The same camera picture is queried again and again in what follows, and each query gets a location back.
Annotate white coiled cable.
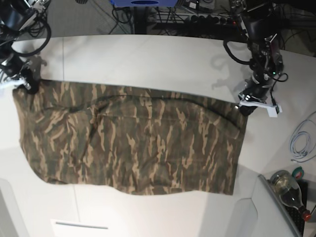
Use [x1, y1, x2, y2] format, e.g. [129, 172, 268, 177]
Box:
[289, 114, 316, 163]

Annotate blue box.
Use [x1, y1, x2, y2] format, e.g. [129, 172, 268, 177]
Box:
[110, 0, 177, 7]

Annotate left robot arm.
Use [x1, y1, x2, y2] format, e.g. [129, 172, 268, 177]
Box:
[223, 0, 287, 118]

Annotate green tape roll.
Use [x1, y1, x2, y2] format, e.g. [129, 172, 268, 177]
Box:
[291, 166, 304, 180]

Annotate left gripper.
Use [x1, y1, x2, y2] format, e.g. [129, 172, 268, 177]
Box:
[235, 79, 282, 118]

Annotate camouflage t-shirt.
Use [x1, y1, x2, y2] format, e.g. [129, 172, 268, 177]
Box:
[12, 80, 247, 195]

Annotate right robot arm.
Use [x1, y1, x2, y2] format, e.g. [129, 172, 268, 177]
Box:
[0, 0, 51, 94]

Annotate clear plastic bottle red cap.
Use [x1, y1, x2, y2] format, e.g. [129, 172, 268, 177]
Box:
[270, 170, 312, 222]

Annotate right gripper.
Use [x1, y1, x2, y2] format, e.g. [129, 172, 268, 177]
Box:
[0, 55, 47, 94]

